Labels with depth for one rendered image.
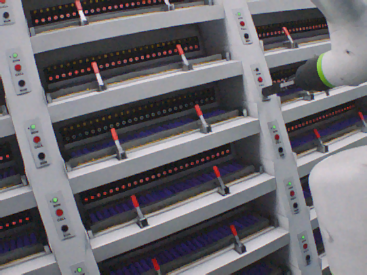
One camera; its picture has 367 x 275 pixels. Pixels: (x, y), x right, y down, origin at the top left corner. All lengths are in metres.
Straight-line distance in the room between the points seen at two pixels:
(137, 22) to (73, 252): 0.66
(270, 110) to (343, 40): 0.42
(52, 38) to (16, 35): 0.10
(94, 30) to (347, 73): 0.66
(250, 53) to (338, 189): 0.80
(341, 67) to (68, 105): 0.68
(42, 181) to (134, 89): 0.35
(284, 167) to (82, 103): 0.66
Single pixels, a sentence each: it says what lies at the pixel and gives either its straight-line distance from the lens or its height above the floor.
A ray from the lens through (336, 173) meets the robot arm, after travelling 0.47.
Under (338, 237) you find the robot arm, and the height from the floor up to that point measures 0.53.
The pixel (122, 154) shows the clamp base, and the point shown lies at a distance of 1.01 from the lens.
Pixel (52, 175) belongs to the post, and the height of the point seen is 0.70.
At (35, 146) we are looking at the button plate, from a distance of 0.95.
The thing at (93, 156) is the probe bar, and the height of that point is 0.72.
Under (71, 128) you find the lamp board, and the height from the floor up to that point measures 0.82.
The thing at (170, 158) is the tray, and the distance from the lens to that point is 1.03.
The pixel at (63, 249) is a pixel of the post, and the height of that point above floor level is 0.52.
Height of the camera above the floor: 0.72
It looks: 1 degrees down
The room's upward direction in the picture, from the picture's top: 17 degrees counter-clockwise
